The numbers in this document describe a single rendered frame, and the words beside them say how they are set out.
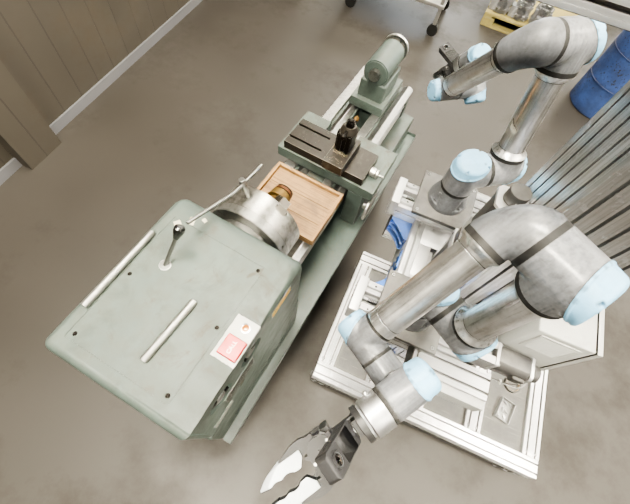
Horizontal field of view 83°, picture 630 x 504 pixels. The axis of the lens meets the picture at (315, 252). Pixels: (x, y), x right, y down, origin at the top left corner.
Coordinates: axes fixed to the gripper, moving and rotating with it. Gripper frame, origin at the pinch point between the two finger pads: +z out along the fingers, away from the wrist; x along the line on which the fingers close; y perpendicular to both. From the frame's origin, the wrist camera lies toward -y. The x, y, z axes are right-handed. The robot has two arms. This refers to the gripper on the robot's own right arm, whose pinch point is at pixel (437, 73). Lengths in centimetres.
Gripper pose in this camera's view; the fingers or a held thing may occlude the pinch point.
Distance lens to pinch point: 186.8
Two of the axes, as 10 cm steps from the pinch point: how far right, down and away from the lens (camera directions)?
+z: -1.0, -2.2, 9.7
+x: 9.0, -4.5, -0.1
